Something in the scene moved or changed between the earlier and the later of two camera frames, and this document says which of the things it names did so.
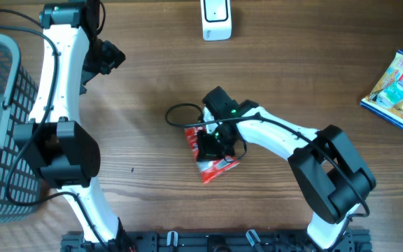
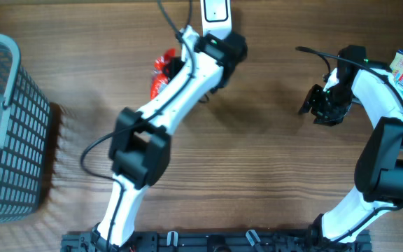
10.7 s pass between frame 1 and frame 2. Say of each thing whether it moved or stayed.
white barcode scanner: stayed
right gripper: moved
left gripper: moved
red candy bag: moved
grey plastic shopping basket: stayed
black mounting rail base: stayed
